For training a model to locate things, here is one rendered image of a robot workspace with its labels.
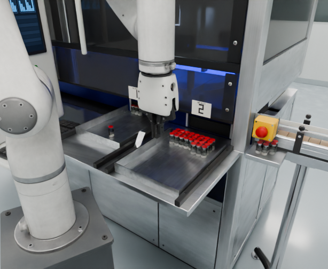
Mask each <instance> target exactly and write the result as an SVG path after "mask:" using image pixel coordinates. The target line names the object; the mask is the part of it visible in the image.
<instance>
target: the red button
mask: <svg viewBox="0 0 328 269"><path fill-rule="evenodd" d="M255 134H256V136H257V137H259V138H265V137H266V136H267V134H268V130H267V128H265V127H263V126H260V127H258V128H257V129H256V131H255Z"/></svg>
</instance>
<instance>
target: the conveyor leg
mask: <svg viewBox="0 0 328 269"><path fill-rule="evenodd" d="M290 162H292V161H290ZM293 163H295V162H293ZM309 168H312V167H309V166H306V165H303V164H299V163H296V167H295V171H294V175H293V179H292V183H291V187H290V191H289V194H288V198H287V201H286V206H285V210H284V213H283V217H282V222H281V224H280V228H279V232H278V236H277V240H276V244H275V248H274V252H273V255H272V259H271V263H270V267H269V269H280V268H281V265H282V262H283V258H284V255H285V251H286V248H287V244H288V241H289V238H290V234H291V231H292V227H293V224H294V220H295V216H296V213H297V210H298V207H299V203H300V200H301V196H302V192H303V189H304V185H305V183H306V179H307V175H308V172H309ZM313 169H315V168H313Z"/></svg>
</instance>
